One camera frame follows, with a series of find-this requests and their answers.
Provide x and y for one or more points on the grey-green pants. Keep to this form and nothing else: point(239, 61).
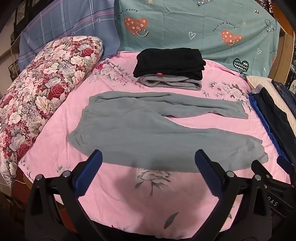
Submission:
point(138, 134)

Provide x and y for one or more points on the blue jeans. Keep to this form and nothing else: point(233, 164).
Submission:
point(284, 92)

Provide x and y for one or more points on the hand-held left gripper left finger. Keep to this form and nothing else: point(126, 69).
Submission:
point(89, 171)

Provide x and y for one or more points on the black framed pictures panel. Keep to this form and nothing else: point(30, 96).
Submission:
point(20, 14)

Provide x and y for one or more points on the red floral quilt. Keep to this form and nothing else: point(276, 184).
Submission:
point(46, 88)

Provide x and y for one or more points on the blue folded garment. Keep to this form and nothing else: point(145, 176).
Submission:
point(261, 118)

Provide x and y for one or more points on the black folded pants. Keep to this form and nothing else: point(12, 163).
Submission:
point(168, 61)

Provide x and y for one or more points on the grey folded pants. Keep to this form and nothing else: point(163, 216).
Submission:
point(185, 84)

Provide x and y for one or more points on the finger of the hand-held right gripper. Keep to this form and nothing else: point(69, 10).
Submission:
point(284, 163)
point(260, 168)

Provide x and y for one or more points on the blue plaid pillow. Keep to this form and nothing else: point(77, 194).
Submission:
point(69, 20)

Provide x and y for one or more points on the pile of dark blue clothes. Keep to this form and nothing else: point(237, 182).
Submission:
point(275, 115)

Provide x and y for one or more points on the cream quilted mat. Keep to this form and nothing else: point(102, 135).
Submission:
point(259, 81)

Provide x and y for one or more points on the wooden bed frame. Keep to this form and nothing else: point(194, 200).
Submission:
point(283, 53)

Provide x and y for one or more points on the teal heart print pillow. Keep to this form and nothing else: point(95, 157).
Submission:
point(185, 23)

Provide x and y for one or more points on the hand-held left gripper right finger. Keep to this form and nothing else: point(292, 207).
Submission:
point(205, 166)

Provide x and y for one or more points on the pink floral bed sheet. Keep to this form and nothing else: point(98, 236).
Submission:
point(150, 208)

